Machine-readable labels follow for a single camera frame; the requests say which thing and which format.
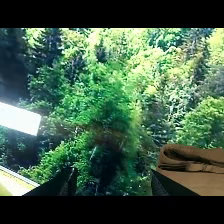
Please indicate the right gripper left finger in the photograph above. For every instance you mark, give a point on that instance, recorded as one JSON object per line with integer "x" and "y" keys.
{"x": 63, "y": 186}

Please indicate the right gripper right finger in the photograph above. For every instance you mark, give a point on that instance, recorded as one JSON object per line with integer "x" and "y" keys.
{"x": 163, "y": 186}

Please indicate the brown garment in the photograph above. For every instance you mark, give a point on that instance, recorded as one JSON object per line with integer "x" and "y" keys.
{"x": 193, "y": 160}

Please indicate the silver frame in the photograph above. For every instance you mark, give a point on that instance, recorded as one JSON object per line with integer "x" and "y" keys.
{"x": 20, "y": 176}

